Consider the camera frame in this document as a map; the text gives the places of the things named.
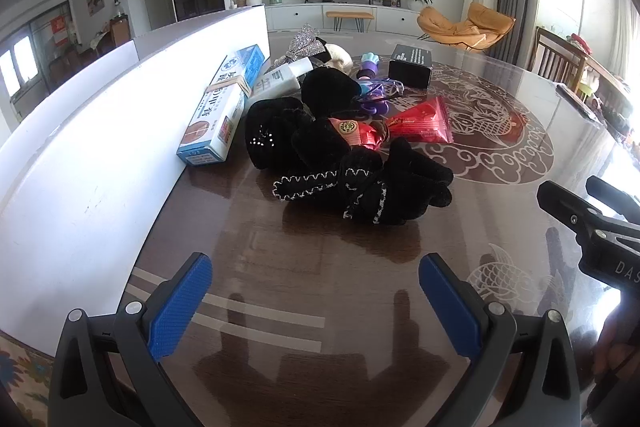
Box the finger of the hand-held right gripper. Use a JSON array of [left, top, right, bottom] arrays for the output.
[[537, 181, 613, 233], [586, 176, 640, 228]]

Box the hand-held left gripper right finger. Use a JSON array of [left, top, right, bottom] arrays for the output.
[[418, 253, 583, 427]]

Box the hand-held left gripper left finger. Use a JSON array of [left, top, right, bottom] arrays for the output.
[[47, 252, 213, 427]]

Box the black glove with white stitching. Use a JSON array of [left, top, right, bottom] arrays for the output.
[[342, 138, 454, 226], [272, 152, 391, 208]]

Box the plain red snack packet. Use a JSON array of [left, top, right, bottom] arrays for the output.
[[385, 97, 454, 144]]

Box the black plush hat with rhinestones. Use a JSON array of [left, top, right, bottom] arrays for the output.
[[245, 96, 351, 170]]

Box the red snack packet yellow logo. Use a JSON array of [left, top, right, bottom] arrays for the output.
[[327, 117, 384, 151]]

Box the black cardboard box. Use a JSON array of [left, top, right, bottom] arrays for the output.
[[389, 44, 433, 88]]

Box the purple toy wand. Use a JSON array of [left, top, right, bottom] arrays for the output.
[[356, 52, 402, 115]]

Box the white sunscreen bottle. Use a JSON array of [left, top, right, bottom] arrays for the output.
[[248, 57, 313, 100]]

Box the brown patterned desktop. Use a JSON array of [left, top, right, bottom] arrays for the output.
[[112, 27, 640, 427]]

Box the person's right hand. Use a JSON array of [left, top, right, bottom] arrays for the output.
[[592, 292, 640, 403]]

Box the cluttered side table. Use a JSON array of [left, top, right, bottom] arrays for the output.
[[565, 32, 640, 142]]

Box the wooden chair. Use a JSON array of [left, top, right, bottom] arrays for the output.
[[532, 27, 588, 92]]

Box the white partition board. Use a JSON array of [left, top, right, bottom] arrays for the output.
[[132, 4, 271, 168], [0, 39, 211, 358]]

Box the floral patterned cloth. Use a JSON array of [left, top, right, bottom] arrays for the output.
[[0, 332, 56, 427]]

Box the blue white ointment box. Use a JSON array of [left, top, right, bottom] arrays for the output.
[[176, 44, 266, 166]]

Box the orange lounge chair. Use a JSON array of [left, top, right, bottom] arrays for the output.
[[417, 3, 516, 52]]

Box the cream knit hat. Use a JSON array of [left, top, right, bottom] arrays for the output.
[[325, 44, 355, 75]]

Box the small wooden cabinet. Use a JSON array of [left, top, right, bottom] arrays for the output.
[[109, 14, 132, 48]]

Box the wooden bench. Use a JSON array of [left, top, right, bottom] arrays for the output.
[[325, 10, 375, 34]]

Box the rhinestone bow hair clip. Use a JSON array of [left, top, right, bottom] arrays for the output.
[[263, 24, 328, 72]]

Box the white television cabinet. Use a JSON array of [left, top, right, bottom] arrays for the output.
[[265, 2, 426, 34]]

